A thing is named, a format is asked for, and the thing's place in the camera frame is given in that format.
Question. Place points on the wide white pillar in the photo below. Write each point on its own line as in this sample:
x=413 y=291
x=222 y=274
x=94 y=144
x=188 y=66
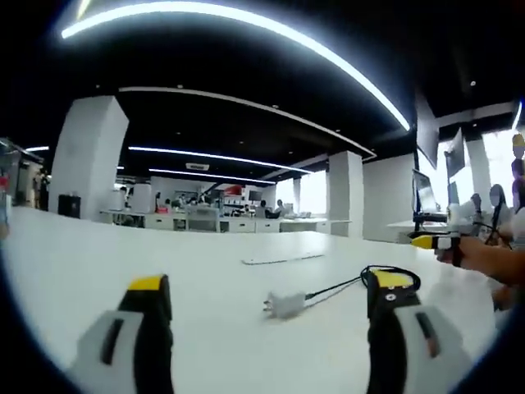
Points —
x=88 y=156

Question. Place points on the black box cabinet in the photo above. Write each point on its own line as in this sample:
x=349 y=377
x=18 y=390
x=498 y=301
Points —
x=69 y=206

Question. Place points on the person's right hand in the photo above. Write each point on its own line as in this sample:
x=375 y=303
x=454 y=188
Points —
x=473 y=254

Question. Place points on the lit monitor screen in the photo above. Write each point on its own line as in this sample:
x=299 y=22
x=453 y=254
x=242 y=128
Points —
x=424 y=191

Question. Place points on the white desk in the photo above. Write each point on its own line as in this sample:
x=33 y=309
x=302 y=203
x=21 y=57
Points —
x=164 y=246

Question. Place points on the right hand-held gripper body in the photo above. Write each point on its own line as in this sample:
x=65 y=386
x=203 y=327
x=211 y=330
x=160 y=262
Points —
x=465 y=219

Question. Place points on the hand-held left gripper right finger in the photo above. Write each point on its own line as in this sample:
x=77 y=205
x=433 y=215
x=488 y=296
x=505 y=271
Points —
x=402 y=353

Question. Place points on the long curved ceiling light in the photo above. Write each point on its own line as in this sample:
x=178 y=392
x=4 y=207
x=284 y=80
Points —
x=246 y=14

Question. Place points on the black monitor stand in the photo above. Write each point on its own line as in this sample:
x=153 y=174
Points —
x=428 y=214

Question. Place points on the straight ceiling light strip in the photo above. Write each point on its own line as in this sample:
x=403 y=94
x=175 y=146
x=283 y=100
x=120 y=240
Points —
x=213 y=175
x=221 y=157

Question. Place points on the thin flat white strip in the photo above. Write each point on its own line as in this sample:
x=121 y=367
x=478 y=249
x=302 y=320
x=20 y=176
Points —
x=262 y=261

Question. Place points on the tall clear bottle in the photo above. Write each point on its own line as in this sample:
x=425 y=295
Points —
x=3 y=205

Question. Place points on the ceiling air vent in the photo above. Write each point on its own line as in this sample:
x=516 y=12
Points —
x=197 y=166

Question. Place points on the small dark monitor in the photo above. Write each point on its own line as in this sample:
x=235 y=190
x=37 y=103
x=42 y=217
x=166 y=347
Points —
x=455 y=152

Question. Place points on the row of white office desks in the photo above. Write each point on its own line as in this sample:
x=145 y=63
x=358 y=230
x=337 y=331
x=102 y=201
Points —
x=246 y=225

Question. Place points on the narrow white pillar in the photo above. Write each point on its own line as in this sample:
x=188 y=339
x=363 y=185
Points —
x=345 y=193

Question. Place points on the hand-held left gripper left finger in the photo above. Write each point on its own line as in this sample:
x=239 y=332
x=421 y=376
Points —
x=123 y=353

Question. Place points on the white charger adapter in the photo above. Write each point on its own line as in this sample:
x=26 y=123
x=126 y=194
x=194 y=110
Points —
x=287 y=304

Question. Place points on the large dark monitor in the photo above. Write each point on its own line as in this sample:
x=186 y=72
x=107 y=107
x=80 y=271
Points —
x=426 y=131

